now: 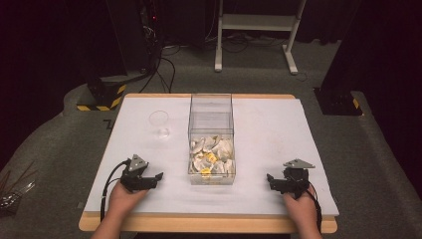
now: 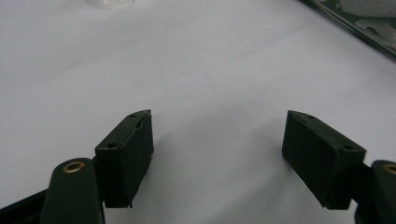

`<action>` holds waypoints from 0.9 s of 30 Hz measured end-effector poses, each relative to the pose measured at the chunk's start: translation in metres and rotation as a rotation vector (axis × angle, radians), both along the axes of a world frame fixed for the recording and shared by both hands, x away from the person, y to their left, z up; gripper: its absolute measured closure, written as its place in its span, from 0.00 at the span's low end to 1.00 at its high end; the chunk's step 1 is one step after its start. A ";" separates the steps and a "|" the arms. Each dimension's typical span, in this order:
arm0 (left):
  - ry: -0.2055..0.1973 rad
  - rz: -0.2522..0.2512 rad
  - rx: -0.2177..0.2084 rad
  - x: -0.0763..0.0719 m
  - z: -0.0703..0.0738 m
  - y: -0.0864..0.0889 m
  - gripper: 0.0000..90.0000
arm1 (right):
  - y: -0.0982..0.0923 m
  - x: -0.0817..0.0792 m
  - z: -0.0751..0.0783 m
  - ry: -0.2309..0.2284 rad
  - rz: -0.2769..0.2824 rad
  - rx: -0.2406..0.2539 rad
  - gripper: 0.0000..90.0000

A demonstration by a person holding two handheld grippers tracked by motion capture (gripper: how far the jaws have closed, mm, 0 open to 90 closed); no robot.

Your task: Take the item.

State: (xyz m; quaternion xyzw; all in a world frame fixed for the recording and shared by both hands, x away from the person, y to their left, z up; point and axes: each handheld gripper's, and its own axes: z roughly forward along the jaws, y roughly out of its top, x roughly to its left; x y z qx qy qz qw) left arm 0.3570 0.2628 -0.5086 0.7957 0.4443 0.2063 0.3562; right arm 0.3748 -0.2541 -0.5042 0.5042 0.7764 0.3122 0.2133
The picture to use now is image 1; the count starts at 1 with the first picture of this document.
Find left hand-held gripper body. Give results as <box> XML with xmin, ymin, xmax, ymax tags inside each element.
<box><xmin>119</xmin><ymin>153</ymin><xmax>149</xmax><ymax>194</ymax></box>

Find black yellow striped stand base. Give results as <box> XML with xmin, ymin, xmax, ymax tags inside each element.
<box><xmin>76</xmin><ymin>74</ymin><xmax>128</xmax><ymax>113</ymax></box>

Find white table cover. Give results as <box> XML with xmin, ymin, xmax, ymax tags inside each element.
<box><xmin>84</xmin><ymin>96</ymin><xmax>340</xmax><ymax>217</ymax></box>

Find wooden table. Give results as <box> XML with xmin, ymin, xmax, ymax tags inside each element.
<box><xmin>78</xmin><ymin>93</ymin><xmax>338</xmax><ymax>234</ymax></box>

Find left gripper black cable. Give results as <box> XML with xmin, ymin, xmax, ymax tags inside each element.
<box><xmin>100</xmin><ymin>159</ymin><xmax>131</xmax><ymax>223</ymax></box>

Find white metal stand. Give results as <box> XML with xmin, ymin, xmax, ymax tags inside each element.
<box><xmin>214</xmin><ymin>0</ymin><xmax>307</xmax><ymax>76</ymax></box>

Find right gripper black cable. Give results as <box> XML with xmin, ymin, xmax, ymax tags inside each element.
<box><xmin>307</xmin><ymin>184</ymin><xmax>323</xmax><ymax>234</ymax></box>

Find clear plastic cup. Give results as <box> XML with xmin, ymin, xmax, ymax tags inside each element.
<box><xmin>147</xmin><ymin>110</ymin><xmax>171</xmax><ymax>140</ymax></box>

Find clear plastic box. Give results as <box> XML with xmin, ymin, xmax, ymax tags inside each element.
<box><xmin>187</xmin><ymin>93</ymin><xmax>237</xmax><ymax>186</ymax></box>

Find seashells in box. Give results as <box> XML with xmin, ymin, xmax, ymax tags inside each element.
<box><xmin>189</xmin><ymin>133</ymin><xmax>236</xmax><ymax>176</ymax></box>

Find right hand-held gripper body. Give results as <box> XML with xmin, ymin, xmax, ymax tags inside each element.
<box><xmin>282</xmin><ymin>158</ymin><xmax>317</xmax><ymax>200</ymax></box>

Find dark equipment tower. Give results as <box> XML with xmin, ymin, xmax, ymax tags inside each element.
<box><xmin>105</xmin><ymin>0</ymin><xmax>161</xmax><ymax>75</ymax></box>

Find person's right hand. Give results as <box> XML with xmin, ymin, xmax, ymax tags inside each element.
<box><xmin>282</xmin><ymin>186</ymin><xmax>319</xmax><ymax>230</ymax></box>

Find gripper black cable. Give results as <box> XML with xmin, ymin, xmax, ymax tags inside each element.
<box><xmin>100</xmin><ymin>159</ymin><xmax>131</xmax><ymax>223</ymax></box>
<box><xmin>307</xmin><ymin>184</ymin><xmax>323</xmax><ymax>234</ymax></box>

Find person's left hand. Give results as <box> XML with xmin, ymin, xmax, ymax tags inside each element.
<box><xmin>107</xmin><ymin>181</ymin><xmax>149</xmax><ymax>220</ymax></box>

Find black floor cables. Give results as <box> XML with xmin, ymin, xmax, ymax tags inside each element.
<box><xmin>138</xmin><ymin>33</ymin><xmax>227</xmax><ymax>95</ymax></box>

